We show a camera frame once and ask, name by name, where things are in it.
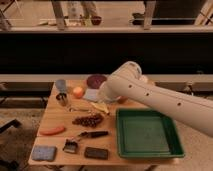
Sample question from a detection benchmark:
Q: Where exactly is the bunch of dark grapes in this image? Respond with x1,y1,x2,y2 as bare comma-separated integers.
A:
72,114,103,128

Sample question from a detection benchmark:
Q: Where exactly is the orange carrot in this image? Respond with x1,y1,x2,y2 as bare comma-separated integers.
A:
39,126,66,136

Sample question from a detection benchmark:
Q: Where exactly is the green plastic tray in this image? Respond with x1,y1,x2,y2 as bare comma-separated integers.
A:
116,108,185,159

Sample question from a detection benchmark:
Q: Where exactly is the small black brush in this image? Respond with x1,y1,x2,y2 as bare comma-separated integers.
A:
63,140,78,154

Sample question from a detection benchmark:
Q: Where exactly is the black handled brush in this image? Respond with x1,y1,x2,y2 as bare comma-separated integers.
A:
78,131,109,139

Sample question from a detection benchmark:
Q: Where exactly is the orange peach fruit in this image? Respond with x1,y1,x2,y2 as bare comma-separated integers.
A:
72,86,84,98

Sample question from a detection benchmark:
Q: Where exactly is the dark rectangular sponge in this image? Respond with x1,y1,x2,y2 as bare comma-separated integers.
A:
84,147,108,160

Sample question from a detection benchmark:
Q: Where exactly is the light grey towel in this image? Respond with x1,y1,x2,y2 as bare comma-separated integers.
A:
83,89,99,102

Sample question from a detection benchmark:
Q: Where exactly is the blue grey sponge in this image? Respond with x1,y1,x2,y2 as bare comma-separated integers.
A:
31,145,57,162

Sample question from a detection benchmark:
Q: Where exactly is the metal spoon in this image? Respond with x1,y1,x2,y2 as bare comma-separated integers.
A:
68,107,91,113

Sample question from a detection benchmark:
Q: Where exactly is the purple bowl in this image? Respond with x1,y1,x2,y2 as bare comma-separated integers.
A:
86,74,107,89

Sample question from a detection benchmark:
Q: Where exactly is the small metal cup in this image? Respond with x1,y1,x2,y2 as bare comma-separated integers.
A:
56,93,68,107

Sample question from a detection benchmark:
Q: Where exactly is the red bowl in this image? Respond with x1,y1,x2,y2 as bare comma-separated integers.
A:
117,96,128,104

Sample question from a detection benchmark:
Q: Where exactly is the grey blue cup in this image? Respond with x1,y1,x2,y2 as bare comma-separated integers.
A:
55,79,67,93

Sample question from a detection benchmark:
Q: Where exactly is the yellow banana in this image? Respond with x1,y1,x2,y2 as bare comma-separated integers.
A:
91,102,110,115

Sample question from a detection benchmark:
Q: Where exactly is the dark bowl in background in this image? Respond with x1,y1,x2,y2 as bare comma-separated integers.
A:
91,16,102,26

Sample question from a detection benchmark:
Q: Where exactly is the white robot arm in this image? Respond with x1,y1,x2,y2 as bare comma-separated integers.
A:
98,61,213,137

